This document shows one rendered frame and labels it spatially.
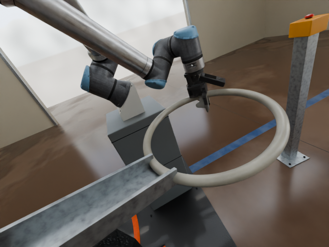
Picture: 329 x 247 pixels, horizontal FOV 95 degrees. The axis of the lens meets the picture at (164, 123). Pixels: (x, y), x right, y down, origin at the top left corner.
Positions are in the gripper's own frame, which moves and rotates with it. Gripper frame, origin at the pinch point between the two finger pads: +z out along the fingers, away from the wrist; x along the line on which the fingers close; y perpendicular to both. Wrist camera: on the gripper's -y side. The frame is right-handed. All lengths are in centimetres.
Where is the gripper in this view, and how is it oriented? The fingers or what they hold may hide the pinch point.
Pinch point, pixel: (209, 107)
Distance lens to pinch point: 80.1
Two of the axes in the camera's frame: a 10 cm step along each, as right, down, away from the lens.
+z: 3.5, 7.9, 5.1
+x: -2.7, 6.1, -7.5
